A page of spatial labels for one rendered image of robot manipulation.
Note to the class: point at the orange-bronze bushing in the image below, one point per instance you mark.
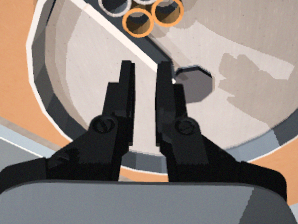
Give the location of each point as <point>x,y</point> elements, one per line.
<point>170,19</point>
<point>138,30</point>

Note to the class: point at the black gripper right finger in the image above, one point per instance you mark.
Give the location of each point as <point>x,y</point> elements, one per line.
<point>190,154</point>

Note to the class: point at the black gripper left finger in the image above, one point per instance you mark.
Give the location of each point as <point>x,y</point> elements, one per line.
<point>95,155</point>

